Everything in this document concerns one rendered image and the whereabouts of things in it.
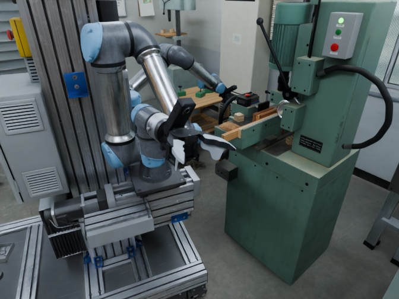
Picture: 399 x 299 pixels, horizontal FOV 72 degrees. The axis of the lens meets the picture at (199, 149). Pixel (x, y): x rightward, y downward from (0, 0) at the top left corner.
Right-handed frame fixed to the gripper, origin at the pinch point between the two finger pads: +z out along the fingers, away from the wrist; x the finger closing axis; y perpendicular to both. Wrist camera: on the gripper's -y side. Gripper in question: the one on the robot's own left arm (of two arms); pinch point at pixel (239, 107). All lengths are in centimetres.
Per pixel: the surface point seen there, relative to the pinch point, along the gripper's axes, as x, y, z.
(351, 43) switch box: 28, -84, 43
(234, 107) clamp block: 23.5, -16.4, 10.6
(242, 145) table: 45, -23, 40
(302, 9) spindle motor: 18, -79, 11
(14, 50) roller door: 101, 116, -231
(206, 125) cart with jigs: -55, 101, -57
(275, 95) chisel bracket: 14.8, -37.0, 24.3
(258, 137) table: 32, -24, 39
